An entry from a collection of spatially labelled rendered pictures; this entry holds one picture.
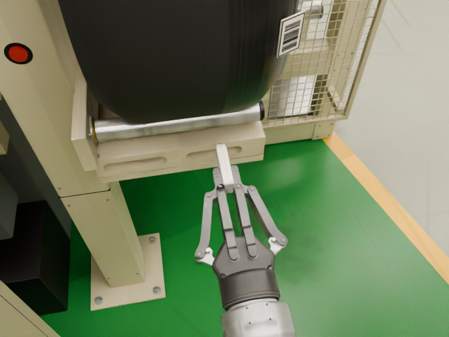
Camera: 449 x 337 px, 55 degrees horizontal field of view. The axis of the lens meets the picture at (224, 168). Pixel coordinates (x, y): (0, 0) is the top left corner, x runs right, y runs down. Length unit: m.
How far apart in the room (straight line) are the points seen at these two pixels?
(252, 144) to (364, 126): 1.34
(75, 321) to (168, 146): 0.96
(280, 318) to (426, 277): 1.33
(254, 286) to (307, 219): 1.28
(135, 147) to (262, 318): 0.49
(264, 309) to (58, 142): 0.64
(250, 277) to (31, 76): 0.56
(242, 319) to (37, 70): 0.58
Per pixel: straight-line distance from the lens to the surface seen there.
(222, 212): 0.59
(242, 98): 0.67
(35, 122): 0.96
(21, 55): 0.85
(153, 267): 1.69
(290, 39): 0.61
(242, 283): 0.54
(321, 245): 1.76
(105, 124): 0.87
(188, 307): 1.63
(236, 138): 0.89
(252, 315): 0.53
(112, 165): 0.93
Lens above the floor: 1.53
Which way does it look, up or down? 53 degrees down
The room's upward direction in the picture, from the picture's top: straight up
